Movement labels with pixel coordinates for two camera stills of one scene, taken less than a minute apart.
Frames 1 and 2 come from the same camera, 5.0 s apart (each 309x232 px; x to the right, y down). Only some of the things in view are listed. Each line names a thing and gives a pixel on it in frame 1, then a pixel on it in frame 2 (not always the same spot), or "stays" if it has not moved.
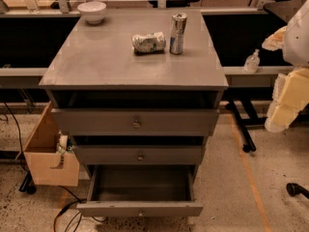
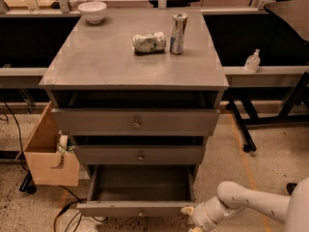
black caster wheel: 294,189 stays
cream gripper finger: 275,41 to 188,210
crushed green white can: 149,43 stays
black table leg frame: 246,95 stays
